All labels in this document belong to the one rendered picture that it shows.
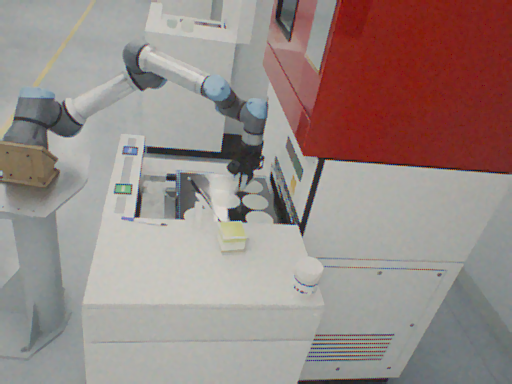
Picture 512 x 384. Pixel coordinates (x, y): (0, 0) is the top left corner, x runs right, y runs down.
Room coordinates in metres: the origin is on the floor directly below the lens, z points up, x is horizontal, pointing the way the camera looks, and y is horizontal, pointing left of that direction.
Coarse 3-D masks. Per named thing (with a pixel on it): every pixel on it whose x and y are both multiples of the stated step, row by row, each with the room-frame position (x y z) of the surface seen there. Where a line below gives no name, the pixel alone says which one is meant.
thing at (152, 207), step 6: (144, 198) 1.28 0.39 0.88; (150, 198) 1.29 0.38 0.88; (156, 198) 1.30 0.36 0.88; (162, 198) 1.31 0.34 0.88; (144, 204) 1.25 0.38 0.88; (150, 204) 1.26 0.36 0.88; (156, 204) 1.26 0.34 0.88; (162, 204) 1.27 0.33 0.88; (144, 210) 1.22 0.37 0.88; (150, 210) 1.22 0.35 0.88; (156, 210) 1.23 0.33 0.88; (162, 210) 1.24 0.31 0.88; (144, 216) 1.18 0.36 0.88; (150, 216) 1.19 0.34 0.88; (156, 216) 1.20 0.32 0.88; (162, 216) 1.20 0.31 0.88
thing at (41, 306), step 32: (32, 224) 1.28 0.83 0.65; (32, 256) 1.28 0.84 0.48; (0, 288) 1.34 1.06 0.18; (32, 288) 1.28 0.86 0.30; (64, 288) 1.54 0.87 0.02; (0, 320) 1.29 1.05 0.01; (32, 320) 1.23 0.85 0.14; (64, 320) 1.36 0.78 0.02; (0, 352) 1.14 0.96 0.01; (32, 352) 1.17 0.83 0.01
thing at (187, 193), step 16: (192, 176) 1.46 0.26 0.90; (208, 176) 1.48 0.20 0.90; (224, 176) 1.51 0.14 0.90; (192, 192) 1.35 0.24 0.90; (208, 192) 1.37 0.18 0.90; (224, 192) 1.40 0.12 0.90; (240, 192) 1.42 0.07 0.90; (224, 208) 1.30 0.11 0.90; (240, 208) 1.32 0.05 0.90; (272, 208) 1.36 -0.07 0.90
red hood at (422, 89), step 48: (288, 0) 1.75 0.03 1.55; (336, 0) 1.22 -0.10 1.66; (384, 0) 1.21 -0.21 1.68; (432, 0) 1.25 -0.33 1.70; (480, 0) 1.28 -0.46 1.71; (288, 48) 1.59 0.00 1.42; (336, 48) 1.19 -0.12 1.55; (384, 48) 1.22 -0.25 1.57; (432, 48) 1.26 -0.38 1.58; (480, 48) 1.29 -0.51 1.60; (288, 96) 1.46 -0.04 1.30; (336, 96) 1.20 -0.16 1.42; (384, 96) 1.24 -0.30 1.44; (432, 96) 1.27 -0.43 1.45; (480, 96) 1.31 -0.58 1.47; (336, 144) 1.21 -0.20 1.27; (384, 144) 1.25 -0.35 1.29; (432, 144) 1.29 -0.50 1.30; (480, 144) 1.33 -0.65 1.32
